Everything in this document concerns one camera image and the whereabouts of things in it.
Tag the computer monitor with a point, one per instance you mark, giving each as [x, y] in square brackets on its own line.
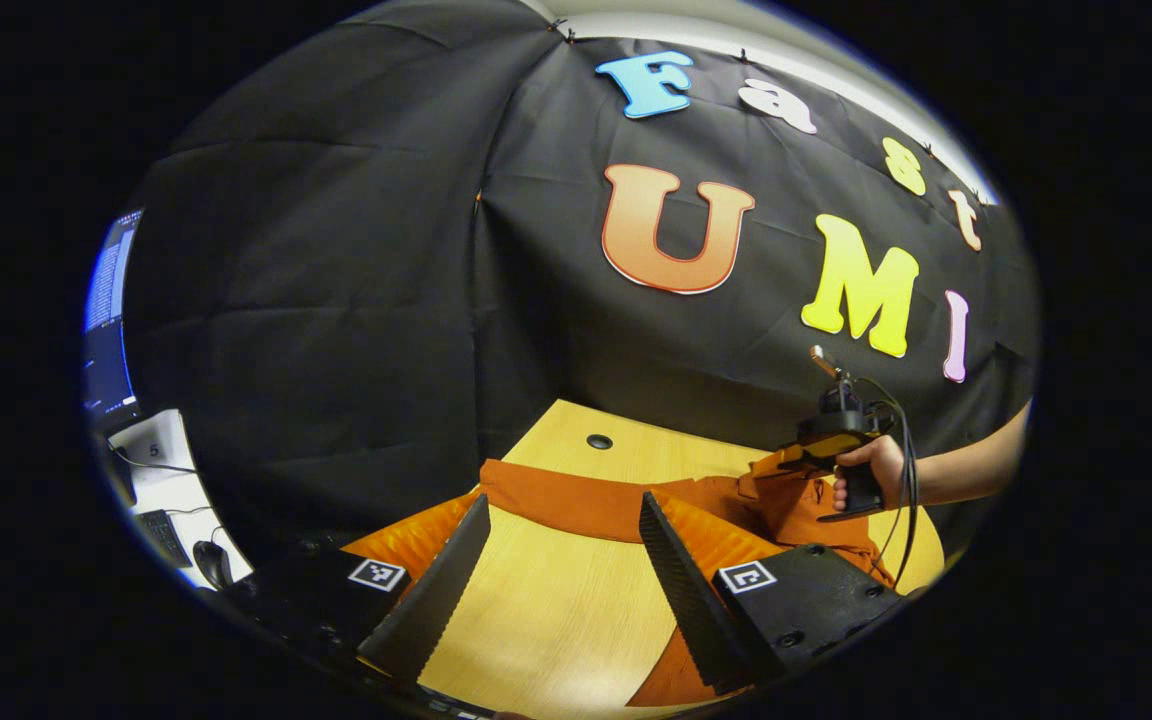
[106, 330]

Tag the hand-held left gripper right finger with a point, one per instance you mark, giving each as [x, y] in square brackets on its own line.
[691, 600]

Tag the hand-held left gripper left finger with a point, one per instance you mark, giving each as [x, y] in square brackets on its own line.
[431, 605]

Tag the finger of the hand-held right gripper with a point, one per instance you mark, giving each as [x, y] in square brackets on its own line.
[796, 460]

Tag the black keyboard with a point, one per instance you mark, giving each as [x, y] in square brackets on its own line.
[164, 538]

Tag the white desk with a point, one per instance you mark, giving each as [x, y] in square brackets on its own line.
[171, 470]

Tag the orange shirt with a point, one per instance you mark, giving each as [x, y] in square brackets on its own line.
[576, 505]

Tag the black computer mouse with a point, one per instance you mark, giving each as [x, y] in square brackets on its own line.
[213, 565]

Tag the black table grommet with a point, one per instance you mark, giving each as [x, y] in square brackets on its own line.
[599, 441]

